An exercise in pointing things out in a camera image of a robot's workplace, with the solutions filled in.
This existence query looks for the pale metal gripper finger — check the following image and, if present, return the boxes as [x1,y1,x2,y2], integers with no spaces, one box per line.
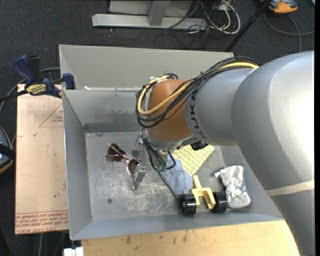
[131,166,148,191]
[131,133,146,161]

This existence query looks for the brown lens sunglasses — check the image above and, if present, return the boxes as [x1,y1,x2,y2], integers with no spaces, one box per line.
[105,142,141,177]

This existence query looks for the grey metal bin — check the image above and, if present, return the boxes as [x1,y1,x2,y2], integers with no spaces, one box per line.
[59,44,284,241]

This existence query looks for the blue-grey cloth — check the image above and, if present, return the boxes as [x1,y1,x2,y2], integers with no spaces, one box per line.
[158,158,195,199]

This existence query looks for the yellow patterned cloth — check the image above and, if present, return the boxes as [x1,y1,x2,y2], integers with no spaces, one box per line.
[170,143,216,176]

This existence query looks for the beige toy axle black wheels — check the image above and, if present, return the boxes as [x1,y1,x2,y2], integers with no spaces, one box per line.
[178,174,229,217]

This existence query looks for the white crumpled cloth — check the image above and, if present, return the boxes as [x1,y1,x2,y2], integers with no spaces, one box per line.
[214,164,252,210]

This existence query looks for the brown cardboard board red print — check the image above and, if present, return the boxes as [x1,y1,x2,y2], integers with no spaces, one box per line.
[14,83,70,236]

